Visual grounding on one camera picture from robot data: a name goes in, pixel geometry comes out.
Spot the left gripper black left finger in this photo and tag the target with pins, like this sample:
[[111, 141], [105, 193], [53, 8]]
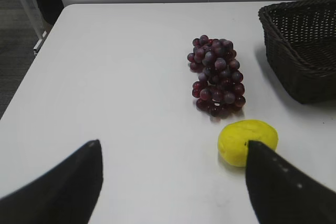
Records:
[[67, 193]]

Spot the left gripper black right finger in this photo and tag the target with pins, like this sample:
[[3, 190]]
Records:
[[281, 193]]

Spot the black wicker basket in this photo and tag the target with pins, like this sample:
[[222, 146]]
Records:
[[300, 47]]

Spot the yellow lemon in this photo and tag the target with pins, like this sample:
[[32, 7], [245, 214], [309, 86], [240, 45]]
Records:
[[233, 140]]

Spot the purple grape bunch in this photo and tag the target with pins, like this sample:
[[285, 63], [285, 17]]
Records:
[[219, 88]]

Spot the white metal frame leg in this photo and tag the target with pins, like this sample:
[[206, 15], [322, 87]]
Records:
[[33, 13]]

